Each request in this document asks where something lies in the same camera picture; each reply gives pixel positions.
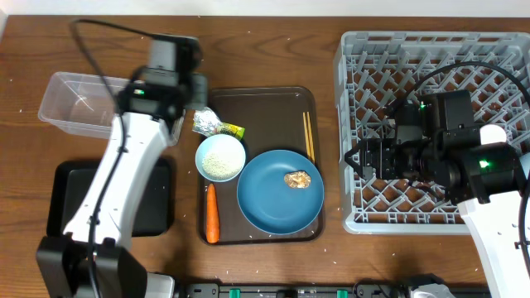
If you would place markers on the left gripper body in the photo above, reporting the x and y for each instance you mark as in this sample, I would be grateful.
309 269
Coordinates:
198 90

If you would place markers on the orange carrot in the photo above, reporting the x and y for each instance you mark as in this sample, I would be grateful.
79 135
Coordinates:
212 216

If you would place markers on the light blue plastic cup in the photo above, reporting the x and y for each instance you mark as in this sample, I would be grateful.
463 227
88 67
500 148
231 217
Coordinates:
525 162

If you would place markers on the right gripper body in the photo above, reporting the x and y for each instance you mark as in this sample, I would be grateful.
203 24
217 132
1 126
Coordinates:
393 162

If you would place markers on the wooden chopstick right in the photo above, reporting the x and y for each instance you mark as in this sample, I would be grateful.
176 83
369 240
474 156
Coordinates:
310 138

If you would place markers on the dried mushroom piece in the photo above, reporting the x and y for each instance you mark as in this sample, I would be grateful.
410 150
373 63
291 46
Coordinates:
297 180

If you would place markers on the clear plastic bin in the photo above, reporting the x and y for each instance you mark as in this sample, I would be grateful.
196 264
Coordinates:
78 104

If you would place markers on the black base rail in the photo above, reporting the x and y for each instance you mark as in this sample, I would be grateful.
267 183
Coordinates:
418 286

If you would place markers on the foil snack wrapper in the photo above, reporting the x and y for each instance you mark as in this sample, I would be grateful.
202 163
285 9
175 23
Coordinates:
207 123

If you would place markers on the wooden chopstick left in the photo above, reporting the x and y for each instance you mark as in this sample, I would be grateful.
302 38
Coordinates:
308 147

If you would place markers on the light blue rice bowl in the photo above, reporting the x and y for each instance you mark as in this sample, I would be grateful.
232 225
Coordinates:
220 158

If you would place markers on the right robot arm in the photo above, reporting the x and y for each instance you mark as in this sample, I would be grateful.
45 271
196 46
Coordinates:
437 140

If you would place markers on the dark blue plate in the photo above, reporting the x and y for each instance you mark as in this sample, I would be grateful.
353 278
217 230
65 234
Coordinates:
268 203

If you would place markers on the wooden chopstick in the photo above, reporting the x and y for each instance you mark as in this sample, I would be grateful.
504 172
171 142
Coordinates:
308 147
310 138

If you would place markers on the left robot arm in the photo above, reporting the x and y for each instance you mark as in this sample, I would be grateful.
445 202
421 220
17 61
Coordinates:
92 258

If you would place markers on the black plastic bin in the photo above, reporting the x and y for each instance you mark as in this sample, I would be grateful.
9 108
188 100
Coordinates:
71 184

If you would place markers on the brown serving tray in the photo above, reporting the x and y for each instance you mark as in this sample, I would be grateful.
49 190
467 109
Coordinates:
272 118

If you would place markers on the grey dishwasher rack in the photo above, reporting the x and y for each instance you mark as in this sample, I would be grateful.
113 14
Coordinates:
372 68

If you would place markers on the pink plastic cup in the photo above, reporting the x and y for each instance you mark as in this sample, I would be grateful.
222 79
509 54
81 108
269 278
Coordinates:
492 133

